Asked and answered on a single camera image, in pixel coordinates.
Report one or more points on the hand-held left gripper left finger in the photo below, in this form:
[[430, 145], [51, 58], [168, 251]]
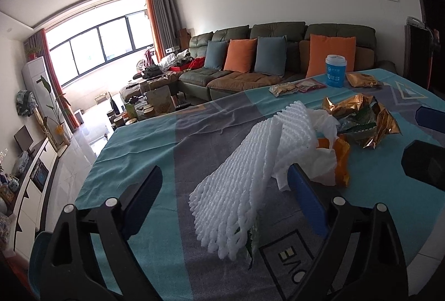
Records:
[[139, 203]]

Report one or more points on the green brown sofa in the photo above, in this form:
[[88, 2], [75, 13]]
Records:
[[278, 29]]

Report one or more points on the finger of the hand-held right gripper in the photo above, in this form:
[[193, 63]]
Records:
[[422, 162], [431, 117]]

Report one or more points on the large window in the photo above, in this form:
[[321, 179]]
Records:
[[100, 43]]

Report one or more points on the grey orange curtain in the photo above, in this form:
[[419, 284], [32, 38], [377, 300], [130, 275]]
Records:
[[48, 71], [163, 19]]

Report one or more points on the blue patterned bag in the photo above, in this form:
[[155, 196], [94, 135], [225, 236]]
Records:
[[26, 102]]

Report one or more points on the blue cup with white lid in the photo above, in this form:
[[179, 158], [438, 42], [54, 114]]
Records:
[[336, 73]]

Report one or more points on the white standing air conditioner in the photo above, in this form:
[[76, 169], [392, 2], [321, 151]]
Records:
[[34, 78]]

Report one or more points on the large blue cushion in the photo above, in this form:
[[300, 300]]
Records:
[[270, 56]]

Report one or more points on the clear packet of gold snacks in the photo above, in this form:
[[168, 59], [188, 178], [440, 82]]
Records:
[[283, 89]]

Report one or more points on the red cloth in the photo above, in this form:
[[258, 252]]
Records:
[[197, 63]]

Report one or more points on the red snack packet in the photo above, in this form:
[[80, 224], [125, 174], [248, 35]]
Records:
[[311, 85]]

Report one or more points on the white tissue paper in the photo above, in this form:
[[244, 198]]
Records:
[[325, 162]]

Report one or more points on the potted leafy plant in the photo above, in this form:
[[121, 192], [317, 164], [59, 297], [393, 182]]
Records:
[[55, 106]]

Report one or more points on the cardboard box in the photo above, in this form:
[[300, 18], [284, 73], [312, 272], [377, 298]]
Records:
[[186, 36]]

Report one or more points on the small orange cushion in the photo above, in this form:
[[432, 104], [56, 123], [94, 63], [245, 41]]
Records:
[[240, 56]]

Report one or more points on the small dark monitor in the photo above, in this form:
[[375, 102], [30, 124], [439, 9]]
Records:
[[23, 139]]

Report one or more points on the clear green snack wrapper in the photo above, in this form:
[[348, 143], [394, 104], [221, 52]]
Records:
[[252, 245], [358, 123]]

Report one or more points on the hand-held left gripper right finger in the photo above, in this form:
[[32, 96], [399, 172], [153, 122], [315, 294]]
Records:
[[306, 196]]

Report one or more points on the orange snack wrapper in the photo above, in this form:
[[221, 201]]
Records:
[[342, 162]]

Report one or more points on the teal grey printed tablecloth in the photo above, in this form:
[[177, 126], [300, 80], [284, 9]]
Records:
[[156, 148]]

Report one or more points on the gold foil wrapper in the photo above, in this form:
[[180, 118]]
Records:
[[382, 129], [344, 104]]

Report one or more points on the dark framed panel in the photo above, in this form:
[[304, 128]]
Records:
[[417, 54]]

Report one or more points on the small blue cushion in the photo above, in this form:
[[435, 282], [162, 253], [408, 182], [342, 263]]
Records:
[[215, 56]]

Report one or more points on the large orange cushion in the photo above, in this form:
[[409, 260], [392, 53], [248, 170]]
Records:
[[330, 50]]

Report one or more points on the white tv cabinet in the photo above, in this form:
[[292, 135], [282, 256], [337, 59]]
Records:
[[31, 193]]

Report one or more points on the flat gold snack packet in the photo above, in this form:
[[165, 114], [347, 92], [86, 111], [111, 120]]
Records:
[[363, 80]]

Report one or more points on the white foam net sleeve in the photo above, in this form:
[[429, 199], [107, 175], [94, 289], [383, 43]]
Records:
[[243, 175]]

